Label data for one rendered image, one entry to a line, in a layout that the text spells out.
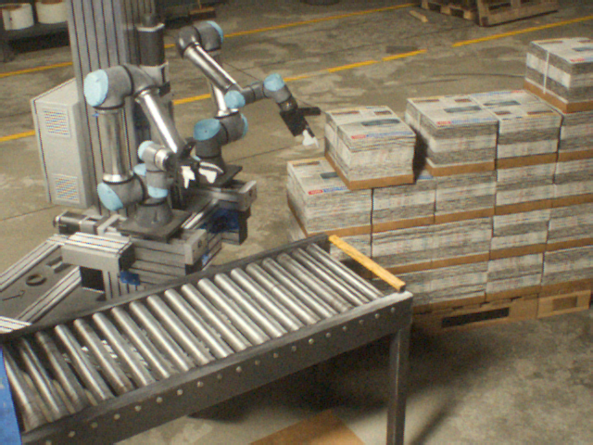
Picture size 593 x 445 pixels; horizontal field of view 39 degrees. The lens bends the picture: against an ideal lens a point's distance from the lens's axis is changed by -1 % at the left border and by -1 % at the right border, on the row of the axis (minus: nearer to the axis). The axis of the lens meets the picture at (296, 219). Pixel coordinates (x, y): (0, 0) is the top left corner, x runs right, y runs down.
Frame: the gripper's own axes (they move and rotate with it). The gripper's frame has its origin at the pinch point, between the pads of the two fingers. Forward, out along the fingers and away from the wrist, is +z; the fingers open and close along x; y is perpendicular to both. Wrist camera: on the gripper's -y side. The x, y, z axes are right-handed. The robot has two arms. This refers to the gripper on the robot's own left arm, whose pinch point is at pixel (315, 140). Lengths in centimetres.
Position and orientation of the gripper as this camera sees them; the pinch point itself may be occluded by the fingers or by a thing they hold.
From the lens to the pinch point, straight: 358.6
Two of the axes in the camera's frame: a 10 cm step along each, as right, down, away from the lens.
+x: 2.5, 4.5, -8.6
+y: -8.4, 5.4, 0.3
